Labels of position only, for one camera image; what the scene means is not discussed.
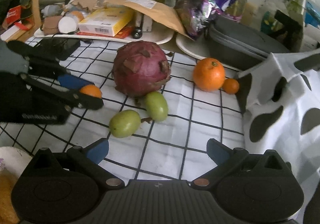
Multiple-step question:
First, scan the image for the wooden chair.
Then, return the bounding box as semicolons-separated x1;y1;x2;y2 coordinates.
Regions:
1;0;41;42

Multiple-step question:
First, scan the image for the large orange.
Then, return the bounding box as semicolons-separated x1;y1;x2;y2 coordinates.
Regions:
193;58;225;92

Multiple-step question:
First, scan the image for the small orange by cloth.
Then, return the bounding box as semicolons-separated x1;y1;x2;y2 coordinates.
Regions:
222;78;240;95

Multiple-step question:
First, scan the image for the brown paper envelope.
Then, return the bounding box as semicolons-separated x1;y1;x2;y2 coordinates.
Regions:
104;0;190;39

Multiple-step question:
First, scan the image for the green fruit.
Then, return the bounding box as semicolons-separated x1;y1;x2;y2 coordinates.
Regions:
144;91;169;122
109;110;141;138

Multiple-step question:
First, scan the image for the black flat box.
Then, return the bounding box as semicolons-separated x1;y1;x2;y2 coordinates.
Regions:
34;38;80;61

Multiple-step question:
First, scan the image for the dark grey zip case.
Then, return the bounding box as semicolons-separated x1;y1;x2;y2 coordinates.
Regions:
204;16;290;71

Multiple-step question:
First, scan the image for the small orange tangerine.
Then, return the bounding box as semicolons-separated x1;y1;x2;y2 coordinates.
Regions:
79;85;102;99

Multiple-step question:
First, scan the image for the white tray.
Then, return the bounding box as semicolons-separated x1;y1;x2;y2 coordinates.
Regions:
34;22;175;45
175;33;241;71

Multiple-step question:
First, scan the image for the red dragon fruit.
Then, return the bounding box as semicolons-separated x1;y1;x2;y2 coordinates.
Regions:
112;41;171;97

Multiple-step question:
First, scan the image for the yellow white carton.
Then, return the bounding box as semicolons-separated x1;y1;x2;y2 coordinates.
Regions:
79;7;134;37

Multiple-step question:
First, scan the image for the white floral plate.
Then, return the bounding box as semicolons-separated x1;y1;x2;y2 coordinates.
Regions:
0;146;33;224

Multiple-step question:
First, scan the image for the white tray left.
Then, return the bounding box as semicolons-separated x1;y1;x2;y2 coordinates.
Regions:
34;22;175;45

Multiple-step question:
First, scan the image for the black white checked tablecloth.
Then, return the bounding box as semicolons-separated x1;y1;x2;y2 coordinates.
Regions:
1;40;244;181

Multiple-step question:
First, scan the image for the cow print cloth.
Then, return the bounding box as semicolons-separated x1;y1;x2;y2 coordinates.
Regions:
236;50;319;223

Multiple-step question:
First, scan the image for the white round jar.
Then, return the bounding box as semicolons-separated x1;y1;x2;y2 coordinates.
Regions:
58;11;84;34

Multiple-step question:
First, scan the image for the white tray right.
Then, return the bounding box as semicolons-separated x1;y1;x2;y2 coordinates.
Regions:
175;33;241;71

